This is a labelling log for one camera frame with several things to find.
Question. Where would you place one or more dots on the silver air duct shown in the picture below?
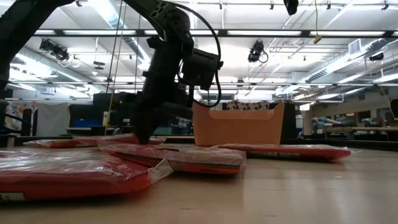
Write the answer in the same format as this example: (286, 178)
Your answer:
(348, 59)

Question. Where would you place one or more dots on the white hanging sheet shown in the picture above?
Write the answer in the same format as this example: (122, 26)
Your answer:
(53, 119)

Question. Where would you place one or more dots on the black hanging overhead camera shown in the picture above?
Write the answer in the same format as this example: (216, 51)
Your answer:
(256, 51)

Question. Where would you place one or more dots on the black ceiling camera cluster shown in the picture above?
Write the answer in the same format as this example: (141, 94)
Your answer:
(54, 49)

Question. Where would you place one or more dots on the orange plastic basket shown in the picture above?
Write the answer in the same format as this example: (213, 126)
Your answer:
(236, 130)

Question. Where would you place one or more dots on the black overhead frame crossbar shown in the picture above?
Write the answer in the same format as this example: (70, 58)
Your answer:
(267, 33)

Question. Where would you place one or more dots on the red popcorn bag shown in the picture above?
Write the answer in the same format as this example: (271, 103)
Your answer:
(68, 174)
(186, 158)
(81, 141)
(286, 151)

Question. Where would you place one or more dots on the black table edge rail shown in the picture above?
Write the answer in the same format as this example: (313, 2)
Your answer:
(357, 143)

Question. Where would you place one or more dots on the patterned red white cloth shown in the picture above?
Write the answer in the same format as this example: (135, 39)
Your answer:
(247, 105)

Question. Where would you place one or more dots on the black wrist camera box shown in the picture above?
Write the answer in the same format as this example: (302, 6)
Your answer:
(202, 68)

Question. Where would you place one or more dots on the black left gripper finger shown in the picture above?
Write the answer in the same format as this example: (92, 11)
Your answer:
(144, 127)

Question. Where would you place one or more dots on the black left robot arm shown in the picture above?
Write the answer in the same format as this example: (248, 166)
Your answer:
(18, 25)

